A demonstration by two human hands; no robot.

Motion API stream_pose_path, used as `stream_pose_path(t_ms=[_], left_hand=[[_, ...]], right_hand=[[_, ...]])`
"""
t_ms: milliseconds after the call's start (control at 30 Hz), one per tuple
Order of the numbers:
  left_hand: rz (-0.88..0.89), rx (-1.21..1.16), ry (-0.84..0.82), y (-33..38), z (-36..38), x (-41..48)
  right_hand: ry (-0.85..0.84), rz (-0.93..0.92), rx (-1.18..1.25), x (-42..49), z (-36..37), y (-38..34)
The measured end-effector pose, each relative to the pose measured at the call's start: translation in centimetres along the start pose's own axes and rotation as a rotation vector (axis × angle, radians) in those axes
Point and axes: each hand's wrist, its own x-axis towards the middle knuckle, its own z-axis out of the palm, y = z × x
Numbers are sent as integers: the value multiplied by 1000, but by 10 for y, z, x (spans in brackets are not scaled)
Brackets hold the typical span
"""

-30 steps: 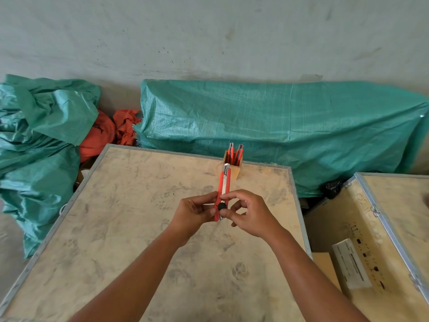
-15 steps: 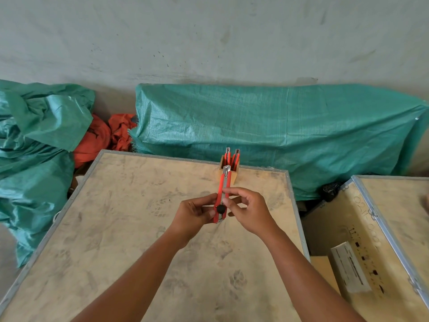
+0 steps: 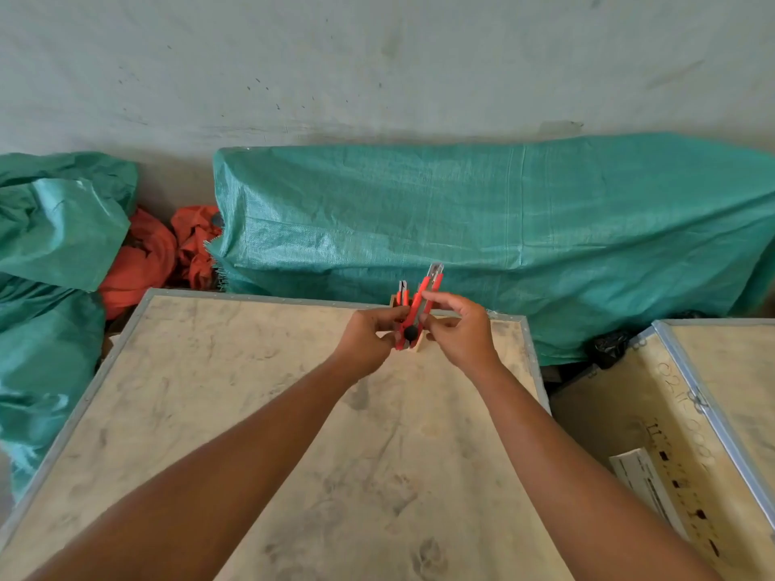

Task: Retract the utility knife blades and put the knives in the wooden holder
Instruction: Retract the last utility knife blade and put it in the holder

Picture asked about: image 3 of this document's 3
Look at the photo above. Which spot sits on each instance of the person's right hand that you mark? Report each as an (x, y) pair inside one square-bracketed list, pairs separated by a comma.
[(466, 341)]

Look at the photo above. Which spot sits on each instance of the person's left hand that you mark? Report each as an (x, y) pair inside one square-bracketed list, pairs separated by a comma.
[(363, 344)]

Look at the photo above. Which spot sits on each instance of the person's right thumb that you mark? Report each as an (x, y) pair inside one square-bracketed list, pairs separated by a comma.
[(441, 323)]

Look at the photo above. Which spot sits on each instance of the person's left thumb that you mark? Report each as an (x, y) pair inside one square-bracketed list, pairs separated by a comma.
[(393, 315)]

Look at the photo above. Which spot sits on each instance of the large red utility knife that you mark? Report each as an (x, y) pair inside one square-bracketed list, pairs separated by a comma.
[(424, 302)]

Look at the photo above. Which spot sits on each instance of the person's right forearm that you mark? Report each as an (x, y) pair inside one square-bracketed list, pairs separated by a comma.
[(575, 477)]

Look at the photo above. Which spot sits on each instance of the person's left forearm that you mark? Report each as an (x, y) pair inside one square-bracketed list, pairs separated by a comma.
[(224, 477)]

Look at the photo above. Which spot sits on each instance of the small red utility knife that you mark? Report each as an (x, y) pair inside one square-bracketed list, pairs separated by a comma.
[(402, 293)]

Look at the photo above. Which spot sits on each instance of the large green woven tarp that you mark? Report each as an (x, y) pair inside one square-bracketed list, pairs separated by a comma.
[(514, 235)]

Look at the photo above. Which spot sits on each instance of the plywood crate with metal edging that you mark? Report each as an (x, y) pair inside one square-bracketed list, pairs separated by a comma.
[(399, 465)]

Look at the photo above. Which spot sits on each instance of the black plastic bag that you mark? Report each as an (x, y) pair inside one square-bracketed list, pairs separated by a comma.
[(610, 347)]

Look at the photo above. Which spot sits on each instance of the orange cloth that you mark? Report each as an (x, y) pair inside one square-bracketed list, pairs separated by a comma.
[(142, 260)]

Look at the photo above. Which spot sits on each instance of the white paper label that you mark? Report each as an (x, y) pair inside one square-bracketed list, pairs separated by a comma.
[(645, 481)]

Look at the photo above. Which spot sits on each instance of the open plywood crate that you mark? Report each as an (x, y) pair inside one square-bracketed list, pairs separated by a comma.
[(714, 417)]

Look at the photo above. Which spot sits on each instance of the crumpled green woven tarp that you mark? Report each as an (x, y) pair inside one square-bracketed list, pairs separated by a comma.
[(54, 235)]

